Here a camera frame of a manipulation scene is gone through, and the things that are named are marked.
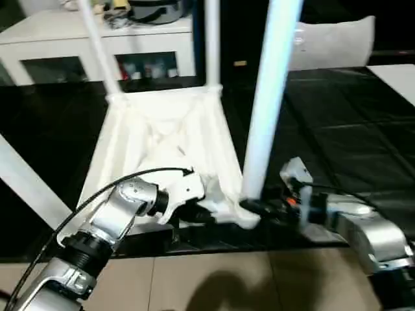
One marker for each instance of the white sideboard cabinet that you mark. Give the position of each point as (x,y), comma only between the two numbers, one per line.
(52,42)

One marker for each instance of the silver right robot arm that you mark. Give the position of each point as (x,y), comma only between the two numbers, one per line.
(369,227)

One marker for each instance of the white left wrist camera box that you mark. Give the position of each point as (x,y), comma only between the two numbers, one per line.
(185,188)

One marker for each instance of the white flat board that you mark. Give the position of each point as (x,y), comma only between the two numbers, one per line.
(397,81)

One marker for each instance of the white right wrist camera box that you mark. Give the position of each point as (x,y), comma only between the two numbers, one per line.
(297,172)

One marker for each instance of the white plastic table leg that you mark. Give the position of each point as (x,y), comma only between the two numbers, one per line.
(211,39)
(271,91)
(97,45)
(29,181)

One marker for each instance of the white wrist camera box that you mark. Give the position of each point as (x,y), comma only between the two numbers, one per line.
(297,172)
(185,188)

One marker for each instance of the colourful clutter bundle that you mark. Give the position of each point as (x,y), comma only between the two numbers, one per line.
(113,10)

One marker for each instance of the grey pillow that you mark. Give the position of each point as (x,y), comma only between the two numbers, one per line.
(337,42)

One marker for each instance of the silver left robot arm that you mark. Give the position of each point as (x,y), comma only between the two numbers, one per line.
(110,220)

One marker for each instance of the black cabinet with yellow label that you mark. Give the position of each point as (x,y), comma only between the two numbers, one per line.
(240,35)

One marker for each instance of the white plastic table top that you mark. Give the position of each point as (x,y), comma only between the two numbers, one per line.
(162,129)

